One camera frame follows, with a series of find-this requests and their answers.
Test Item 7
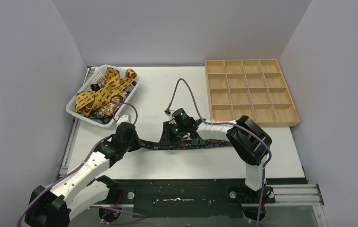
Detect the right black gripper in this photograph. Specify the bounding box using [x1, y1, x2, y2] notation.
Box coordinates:
[159, 121, 186, 146]

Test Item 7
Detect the dark floral tie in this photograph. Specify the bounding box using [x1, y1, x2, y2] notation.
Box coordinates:
[141, 139, 232, 150]

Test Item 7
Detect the white plastic basket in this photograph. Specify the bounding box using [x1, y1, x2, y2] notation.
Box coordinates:
[66, 65, 141, 128]

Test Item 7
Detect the wooden compartment tray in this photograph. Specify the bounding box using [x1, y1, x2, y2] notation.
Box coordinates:
[205, 59, 300, 127]

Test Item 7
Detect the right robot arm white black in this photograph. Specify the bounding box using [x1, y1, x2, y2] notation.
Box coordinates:
[159, 108, 272, 192]

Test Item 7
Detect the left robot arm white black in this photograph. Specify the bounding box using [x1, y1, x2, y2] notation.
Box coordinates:
[17, 122, 141, 227]

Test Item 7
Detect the beige floral tie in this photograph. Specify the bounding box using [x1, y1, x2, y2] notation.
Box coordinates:
[89, 78, 135, 118]

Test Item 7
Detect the yellow patterned tie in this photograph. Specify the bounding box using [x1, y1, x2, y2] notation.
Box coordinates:
[74, 67, 137, 117]

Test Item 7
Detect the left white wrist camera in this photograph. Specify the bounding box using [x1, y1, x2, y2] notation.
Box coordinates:
[115, 114, 132, 125]

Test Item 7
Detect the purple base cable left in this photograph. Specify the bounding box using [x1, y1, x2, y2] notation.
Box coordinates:
[89, 203, 147, 226]

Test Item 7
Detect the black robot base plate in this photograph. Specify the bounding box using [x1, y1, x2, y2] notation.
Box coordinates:
[100, 179, 276, 219]

